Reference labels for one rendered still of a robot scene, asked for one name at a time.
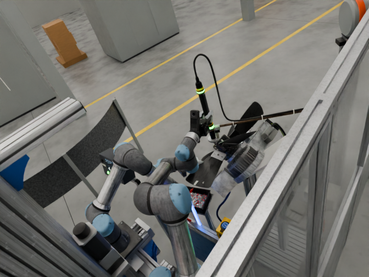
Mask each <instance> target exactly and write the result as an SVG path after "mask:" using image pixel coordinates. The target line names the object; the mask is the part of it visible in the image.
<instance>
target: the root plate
mask: <svg viewBox="0 0 369 277"><path fill-rule="evenodd" d="M217 154H219V156H218V155H217ZM211 157H214V158H217V159H219V160H221V161H223V159H224V158H225V157H226V154H225V153H223V152H220V151H218V150H214V152H213V153H212V155H211Z"/></svg>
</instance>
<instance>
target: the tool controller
mask: <svg viewBox="0 0 369 277"><path fill-rule="evenodd" d="M99 156H100V161H101V163H102V166H103V169H104V172H105V174H107V175H109V174H108V173H107V171H109V170H108V168H107V165H108V166H110V167H111V169H112V167H113V159H114V149H112V148H109V149H107V150H105V151H103V152H102V153H100V154H99ZM109 172H110V171H109ZM135 177H136V176H135V172H134V171H133V170H131V169H129V170H127V171H126V173H125V175H124V177H123V178H122V181H121V183H122V184H124V185H125V184H127V183H128V182H130V181H131V180H133V179H134V178H135Z"/></svg>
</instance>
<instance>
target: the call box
mask: <svg viewBox="0 0 369 277"><path fill-rule="evenodd" d="M223 222H227V223H228V224H229V223H230V222H231V219H228V218H226V217H224V219H223V220H222V222H221V223H220V225H219V226H218V228H217V229H216V233H217V235H218V238H220V236H219V234H220V235H222V234H223V232H224V231H225V229H224V231H223V232H220V230H221V229H223V228H222V226H221V225H222V223H223Z"/></svg>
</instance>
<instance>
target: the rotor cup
mask: <svg viewBox="0 0 369 277"><path fill-rule="evenodd" d="M227 139H229V137H227V136H226V135H225V134H223V135H222V136H221V137H220V139H219V140H218V141H217V142H216V147H217V149H218V151H220V152H223V153H225V154H226V155H227V156H226V158H225V159H224V160H225V161H227V160H228V159H230V158H231V157H232V155H233V154H234V153H235V152H236V150H237V149H238V148H239V147H240V144H238V145H236V146H231V147H228V146H222V144H223V143H220V142H222V140H223V141H224V140H227ZM219 143H220V144H219Z"/></svg>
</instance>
